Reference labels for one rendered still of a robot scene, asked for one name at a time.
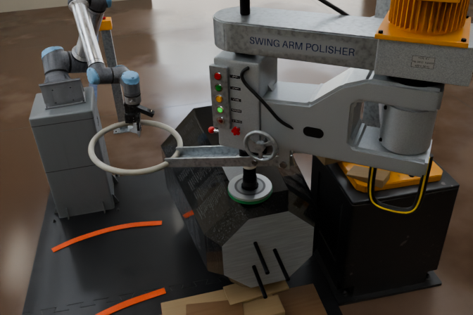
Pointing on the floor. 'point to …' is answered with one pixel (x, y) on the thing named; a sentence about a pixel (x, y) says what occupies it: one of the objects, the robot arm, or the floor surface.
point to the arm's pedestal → (73, 156)
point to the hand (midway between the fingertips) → (140, 132)
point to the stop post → (113, 67)
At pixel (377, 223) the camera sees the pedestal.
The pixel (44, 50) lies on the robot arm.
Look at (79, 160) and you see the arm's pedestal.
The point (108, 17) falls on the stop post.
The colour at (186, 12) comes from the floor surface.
